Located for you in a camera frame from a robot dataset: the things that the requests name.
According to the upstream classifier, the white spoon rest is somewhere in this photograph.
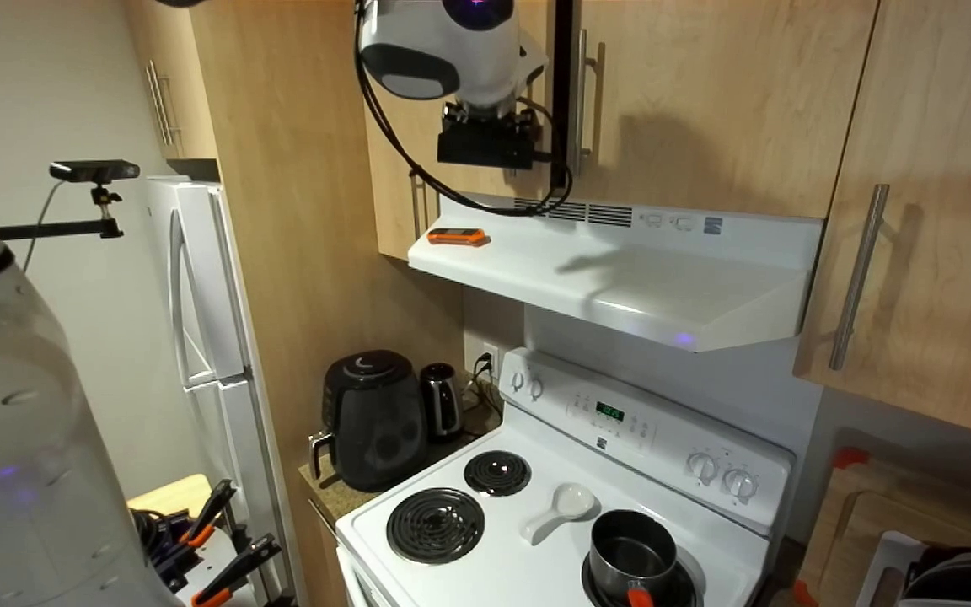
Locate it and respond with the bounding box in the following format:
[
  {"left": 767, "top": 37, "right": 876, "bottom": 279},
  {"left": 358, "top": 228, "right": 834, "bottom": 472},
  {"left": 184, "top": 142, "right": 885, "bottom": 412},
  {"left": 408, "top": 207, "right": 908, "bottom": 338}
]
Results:
[{"left": 522, "top": 481, "right": 596, "bottom": 545}]

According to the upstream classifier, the wooden cutting board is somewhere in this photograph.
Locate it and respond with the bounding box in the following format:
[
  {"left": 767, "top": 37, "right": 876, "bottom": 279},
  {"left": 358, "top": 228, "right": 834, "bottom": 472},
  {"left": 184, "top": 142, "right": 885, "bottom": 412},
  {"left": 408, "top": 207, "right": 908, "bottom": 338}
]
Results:
[{"left": 788, "top": 448, "right": 971, "bottom": 607}]

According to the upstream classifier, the grey pot orange handle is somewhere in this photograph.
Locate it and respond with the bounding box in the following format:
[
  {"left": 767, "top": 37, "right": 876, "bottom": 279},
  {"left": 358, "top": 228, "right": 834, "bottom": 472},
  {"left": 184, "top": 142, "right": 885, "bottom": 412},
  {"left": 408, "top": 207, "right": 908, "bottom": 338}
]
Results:
[{"left": 590, "top": 508, "right": 679, "bottom": 607}]

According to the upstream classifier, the orange black timer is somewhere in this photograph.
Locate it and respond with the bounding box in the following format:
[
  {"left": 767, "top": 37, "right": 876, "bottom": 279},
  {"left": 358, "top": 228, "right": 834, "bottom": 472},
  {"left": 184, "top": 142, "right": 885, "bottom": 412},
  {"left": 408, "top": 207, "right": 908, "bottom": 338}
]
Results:
[{"left": 428, "top": 228, "right": 488, "bottom": 247}]

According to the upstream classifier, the wooden cabinet door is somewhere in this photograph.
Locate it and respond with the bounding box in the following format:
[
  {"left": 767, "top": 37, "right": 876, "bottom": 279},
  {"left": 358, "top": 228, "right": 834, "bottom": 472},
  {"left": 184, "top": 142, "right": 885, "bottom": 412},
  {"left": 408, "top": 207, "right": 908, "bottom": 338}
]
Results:
[
  {"left": 575, "top": 0, "right": 876, "bottom": 218},
  {"left": 353, "top": 0, "right": 575, "bottom": 260}
]

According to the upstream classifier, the black air fryer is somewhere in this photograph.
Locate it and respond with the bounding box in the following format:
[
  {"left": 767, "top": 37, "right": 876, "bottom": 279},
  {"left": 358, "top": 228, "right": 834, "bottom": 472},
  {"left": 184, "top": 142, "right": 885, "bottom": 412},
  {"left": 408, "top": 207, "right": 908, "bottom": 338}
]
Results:
[{"left": 310, "top": 351, "right": 428, "bottom": 492}]

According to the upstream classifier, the white electric stove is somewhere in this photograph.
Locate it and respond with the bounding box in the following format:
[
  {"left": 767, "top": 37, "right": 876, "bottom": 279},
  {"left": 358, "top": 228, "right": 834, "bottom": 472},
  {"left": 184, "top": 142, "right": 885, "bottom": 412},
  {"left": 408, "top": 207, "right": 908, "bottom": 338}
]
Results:
[{"left": 336, "top": 346, "right": 791, "bottom": 607}]

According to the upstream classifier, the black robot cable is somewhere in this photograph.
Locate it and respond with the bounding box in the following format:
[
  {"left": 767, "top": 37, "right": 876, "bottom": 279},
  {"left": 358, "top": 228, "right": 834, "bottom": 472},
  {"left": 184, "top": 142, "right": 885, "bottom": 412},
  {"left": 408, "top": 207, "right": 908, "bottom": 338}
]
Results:
[{"left": 349, "top": 0, "right": 575, "bottom": 218}]

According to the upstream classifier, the far right wooden cabinet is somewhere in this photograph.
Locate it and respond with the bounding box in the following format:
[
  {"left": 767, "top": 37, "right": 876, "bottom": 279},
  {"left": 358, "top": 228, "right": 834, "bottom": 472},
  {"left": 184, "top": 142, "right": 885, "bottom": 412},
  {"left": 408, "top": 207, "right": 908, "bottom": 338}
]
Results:
[{"left": 797, "top": 0, "right": 971, "bottom": 427}]

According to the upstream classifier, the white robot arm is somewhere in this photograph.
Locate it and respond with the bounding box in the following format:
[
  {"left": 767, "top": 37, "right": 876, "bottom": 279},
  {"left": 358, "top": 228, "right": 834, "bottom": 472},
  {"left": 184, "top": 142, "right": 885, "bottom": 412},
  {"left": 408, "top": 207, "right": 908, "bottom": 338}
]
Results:
[{"left": 0, "top": 0, "right": 464, "bottom": 607}]

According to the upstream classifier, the black camera on stand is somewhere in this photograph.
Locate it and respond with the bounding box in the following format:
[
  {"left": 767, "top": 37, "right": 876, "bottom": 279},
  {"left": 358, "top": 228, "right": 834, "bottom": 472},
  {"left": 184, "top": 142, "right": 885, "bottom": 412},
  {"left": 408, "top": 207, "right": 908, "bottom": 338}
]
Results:
[{"left": 0, "top": 158, "right": 141, "bottom": 239}]

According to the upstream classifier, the white refrigerator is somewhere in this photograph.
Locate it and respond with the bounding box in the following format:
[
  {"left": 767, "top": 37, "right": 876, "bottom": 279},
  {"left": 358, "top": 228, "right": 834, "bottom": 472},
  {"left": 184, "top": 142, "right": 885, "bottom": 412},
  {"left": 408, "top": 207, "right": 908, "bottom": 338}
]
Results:
[{"left": 136, "top": 173, "right": 301, "bottom": 607}]

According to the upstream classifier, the white range hood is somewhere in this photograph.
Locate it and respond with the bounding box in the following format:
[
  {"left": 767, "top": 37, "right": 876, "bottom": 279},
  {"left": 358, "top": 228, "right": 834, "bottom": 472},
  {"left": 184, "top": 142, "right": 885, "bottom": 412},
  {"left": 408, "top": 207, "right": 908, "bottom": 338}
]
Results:
[{"left": 408, "top": 202, "right": 821, "bottom": 351}]

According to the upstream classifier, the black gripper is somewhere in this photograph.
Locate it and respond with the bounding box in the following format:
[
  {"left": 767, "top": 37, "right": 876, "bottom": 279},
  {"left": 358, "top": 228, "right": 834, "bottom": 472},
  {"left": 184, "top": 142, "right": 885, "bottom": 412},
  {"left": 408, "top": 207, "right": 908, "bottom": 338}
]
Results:
[{"left": 439, "top": 105, "right": 538, "bottom": 169}]

